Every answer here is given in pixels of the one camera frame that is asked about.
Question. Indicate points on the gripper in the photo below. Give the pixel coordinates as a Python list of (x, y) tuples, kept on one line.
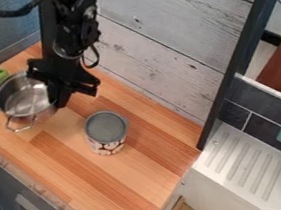
[(64, 75)]

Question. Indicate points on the silver pot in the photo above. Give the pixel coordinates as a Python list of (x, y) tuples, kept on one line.
[(22, 99)]

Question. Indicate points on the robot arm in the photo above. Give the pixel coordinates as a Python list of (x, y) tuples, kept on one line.
[(67, 7)]

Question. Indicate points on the patterned can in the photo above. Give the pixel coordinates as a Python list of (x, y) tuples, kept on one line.
[(105, 131)]

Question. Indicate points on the toy sink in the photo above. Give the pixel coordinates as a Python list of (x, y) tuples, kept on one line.
[(239, 164)]

